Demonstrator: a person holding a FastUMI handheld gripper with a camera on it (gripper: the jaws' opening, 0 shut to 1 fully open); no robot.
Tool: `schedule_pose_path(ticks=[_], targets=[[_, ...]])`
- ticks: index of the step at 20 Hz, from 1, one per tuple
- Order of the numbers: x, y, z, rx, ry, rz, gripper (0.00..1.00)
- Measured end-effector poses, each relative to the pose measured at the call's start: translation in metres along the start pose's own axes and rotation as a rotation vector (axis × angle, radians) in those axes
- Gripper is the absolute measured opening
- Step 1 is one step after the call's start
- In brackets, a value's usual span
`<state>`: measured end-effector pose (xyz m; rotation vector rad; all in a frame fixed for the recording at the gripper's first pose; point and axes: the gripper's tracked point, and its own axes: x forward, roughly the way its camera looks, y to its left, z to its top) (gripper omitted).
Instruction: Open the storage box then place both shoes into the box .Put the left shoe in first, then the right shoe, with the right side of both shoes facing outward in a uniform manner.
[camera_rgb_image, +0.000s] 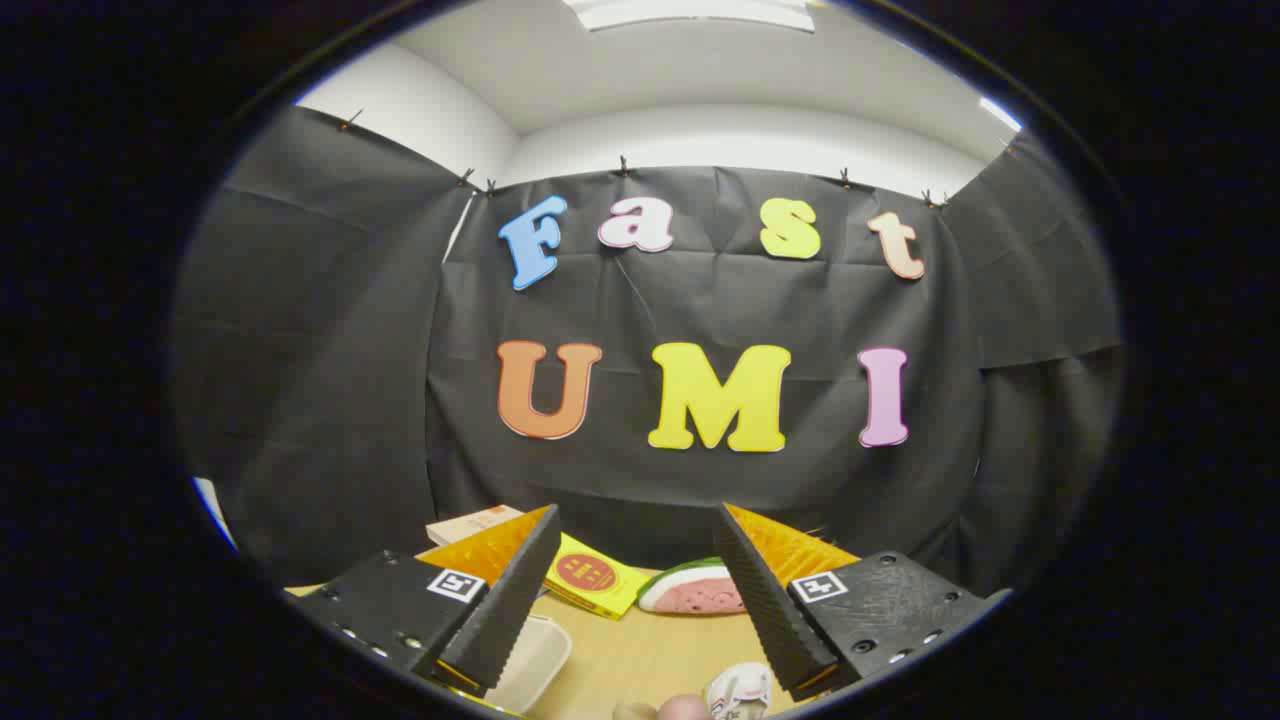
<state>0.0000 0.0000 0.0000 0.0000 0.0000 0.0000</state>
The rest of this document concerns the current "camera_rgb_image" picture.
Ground beige book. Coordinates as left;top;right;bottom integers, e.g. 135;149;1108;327
426;505;526;547

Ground white canvas shoe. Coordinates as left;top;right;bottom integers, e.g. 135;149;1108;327
704;662;773;720

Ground ceiling light panel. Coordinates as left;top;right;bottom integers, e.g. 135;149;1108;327
562;0;817;33

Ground watermelon slice plush toy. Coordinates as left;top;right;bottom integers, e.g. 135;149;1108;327
637;557;747;616

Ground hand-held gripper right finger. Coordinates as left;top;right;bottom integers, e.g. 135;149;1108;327
712;502;1013;702

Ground yellow box with red circle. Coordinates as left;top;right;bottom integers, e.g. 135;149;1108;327
543;532;656;621

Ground beige storage box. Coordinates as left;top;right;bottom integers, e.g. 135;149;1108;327
484;614;573;715

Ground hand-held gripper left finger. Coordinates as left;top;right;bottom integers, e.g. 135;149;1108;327
293;503;563;699

